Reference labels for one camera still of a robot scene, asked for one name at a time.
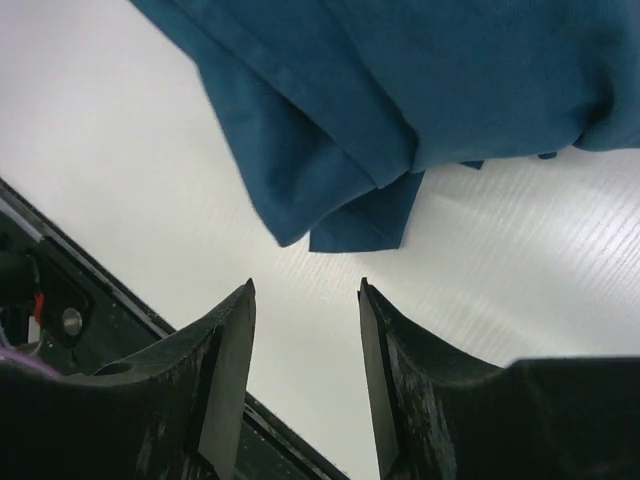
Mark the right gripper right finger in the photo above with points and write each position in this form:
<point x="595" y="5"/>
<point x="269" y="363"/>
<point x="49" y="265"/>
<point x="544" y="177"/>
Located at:
<point x="440" y="413"/>

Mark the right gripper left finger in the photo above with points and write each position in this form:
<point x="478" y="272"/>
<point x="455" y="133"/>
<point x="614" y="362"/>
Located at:
<point x="172" y="410"/>

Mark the blue t-shirt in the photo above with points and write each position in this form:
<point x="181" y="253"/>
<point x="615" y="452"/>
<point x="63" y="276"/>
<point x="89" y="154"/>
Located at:
<point x="333" y="110"/>

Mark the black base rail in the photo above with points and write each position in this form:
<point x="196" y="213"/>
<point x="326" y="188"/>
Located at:
<point x="66" y="315"/>

